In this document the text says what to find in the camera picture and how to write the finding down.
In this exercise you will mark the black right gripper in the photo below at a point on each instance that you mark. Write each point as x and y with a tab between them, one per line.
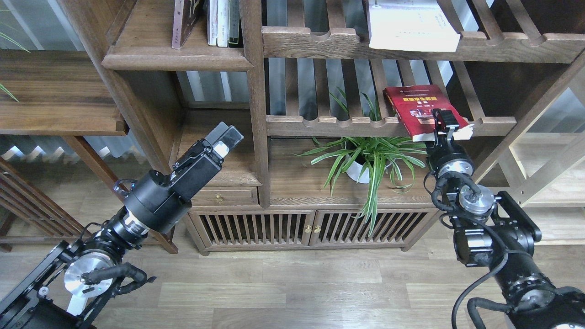
446	125

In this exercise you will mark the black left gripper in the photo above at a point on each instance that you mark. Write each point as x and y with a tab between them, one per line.
203	160

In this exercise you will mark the red book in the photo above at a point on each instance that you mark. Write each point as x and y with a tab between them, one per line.
414	107

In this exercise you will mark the dark maroon book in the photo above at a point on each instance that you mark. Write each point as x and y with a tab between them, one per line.
185	16

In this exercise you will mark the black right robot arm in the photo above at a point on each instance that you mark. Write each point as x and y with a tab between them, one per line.
492	230

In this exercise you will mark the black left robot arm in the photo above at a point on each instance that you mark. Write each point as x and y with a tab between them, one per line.
69	288

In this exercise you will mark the white book on top shelf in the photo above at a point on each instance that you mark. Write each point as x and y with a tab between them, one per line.
410	25

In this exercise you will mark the light wooden shelf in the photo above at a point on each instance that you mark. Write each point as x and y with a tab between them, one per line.
545	170

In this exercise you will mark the dark wooden bookshelf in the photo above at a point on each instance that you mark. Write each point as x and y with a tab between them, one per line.
304	71

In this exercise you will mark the white upright book left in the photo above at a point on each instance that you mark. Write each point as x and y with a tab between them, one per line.
212	22

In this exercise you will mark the white upright book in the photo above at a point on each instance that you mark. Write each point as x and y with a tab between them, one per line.
212	22
223	23

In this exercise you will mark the white upright book middle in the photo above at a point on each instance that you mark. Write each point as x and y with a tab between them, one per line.
223	23

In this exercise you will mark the dark green upright book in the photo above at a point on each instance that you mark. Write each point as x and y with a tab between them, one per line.
235	39

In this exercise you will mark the dark wooden side table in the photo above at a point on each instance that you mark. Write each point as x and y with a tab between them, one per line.
61	94

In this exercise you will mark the dark wooden slatted rack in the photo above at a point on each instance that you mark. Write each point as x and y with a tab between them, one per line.
26	202

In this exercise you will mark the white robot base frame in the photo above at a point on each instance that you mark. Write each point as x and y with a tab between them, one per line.
77	305

